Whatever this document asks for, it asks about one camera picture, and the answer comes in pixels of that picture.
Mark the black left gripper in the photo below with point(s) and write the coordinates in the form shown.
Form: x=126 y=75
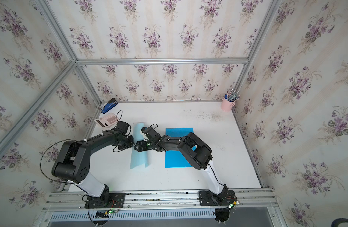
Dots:
x=131 y=144

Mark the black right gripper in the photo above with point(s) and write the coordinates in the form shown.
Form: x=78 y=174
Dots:
x=141 y=146

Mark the light blue paper sheet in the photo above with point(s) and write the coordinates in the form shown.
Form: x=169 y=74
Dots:
x=138 y=158

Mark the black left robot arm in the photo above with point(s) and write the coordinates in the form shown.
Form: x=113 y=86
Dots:
x=73 y=161

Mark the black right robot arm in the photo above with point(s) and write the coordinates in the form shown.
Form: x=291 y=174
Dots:
x=196 y=152

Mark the pink desk calculator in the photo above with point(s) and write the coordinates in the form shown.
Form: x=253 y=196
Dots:
x=107 y=120

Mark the dark blue paper sheet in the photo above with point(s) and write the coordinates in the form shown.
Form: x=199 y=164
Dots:
x=173 y=158

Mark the blue black stapler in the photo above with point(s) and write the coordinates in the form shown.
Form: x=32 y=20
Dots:
x=109 y=105

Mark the pink pen cup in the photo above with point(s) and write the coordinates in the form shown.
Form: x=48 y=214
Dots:
x=227 y=105

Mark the pens in cup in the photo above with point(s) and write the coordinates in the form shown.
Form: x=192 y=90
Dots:
x=232 y=95

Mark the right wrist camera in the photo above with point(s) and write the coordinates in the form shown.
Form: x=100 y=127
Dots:
x=151 y=132

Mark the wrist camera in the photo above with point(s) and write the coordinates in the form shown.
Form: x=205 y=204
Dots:
x=151 y=132
x=123 y=127

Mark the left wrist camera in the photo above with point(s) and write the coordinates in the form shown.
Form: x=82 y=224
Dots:
x=123 y=127

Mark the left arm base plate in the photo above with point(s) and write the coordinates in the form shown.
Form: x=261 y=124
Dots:
x=111 y=200

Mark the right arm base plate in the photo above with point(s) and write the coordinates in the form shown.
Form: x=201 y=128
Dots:
x=225 y=198

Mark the aluminium mounting rail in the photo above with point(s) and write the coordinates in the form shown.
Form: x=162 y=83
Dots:
x=156 y=200

